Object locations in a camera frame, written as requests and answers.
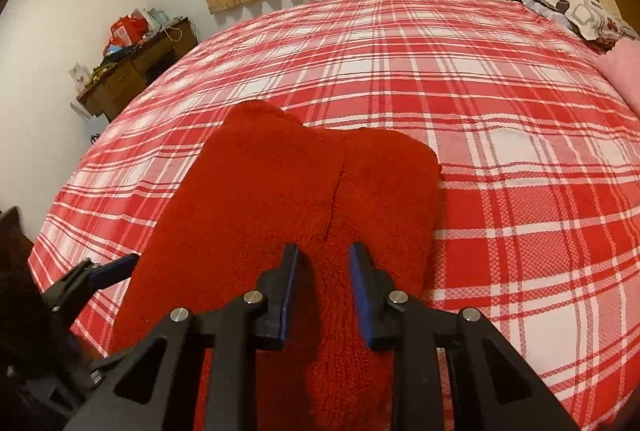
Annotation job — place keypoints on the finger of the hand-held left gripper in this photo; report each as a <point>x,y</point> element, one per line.
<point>117,269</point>

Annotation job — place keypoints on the brown wooden desk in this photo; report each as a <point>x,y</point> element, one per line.
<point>135,66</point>

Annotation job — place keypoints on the pink floral pillow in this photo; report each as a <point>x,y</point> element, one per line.
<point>622,68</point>

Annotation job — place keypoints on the white printed card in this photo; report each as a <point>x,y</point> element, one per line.
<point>80,76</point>

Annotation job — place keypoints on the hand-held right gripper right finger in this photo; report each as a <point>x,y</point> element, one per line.
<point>361,296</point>

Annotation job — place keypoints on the red gift bag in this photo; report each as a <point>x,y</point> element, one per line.
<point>127,31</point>

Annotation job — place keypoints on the grey patterned pillow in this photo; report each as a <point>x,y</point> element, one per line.
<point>575,8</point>

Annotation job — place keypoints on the red fleece pants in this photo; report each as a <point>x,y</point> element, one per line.
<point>280,191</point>

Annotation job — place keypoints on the pile of clothes on desk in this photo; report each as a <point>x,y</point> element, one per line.
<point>112,61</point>

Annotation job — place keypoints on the red plaid bed sheet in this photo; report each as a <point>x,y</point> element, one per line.
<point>500,136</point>

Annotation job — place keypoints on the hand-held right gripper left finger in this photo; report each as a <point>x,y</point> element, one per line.
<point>289,296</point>

